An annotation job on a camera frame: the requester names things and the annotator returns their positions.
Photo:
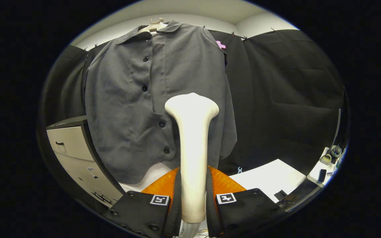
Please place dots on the white side shelf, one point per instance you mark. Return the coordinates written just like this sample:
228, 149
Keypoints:
313, 173

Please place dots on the white ironing board pad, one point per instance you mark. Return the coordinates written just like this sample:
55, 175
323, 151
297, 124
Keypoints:
150, 175

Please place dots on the black phone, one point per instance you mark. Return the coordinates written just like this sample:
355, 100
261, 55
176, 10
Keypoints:
322, 176

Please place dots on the grey drawer cabinet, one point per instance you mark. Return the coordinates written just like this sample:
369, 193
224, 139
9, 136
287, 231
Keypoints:
74, 158

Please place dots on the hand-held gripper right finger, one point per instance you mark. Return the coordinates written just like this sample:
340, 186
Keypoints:
253, 210

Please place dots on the cream garment steamer head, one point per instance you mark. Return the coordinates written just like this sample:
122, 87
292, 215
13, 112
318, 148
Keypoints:
193, 148

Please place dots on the small black table item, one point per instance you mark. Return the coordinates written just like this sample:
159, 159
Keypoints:
280, 195

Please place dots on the yellowish tape roll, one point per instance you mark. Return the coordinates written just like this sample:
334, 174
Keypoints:
322, 159

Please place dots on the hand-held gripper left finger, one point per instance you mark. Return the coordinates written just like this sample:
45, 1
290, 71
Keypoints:
137, 211

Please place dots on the dark grey button shirt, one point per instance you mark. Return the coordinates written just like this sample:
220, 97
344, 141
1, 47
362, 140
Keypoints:
121, 109

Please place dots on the cream clothes hanger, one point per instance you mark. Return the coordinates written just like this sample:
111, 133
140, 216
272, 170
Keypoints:
153, 27

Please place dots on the white table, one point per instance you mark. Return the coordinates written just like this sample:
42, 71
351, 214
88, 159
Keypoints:
270, 178

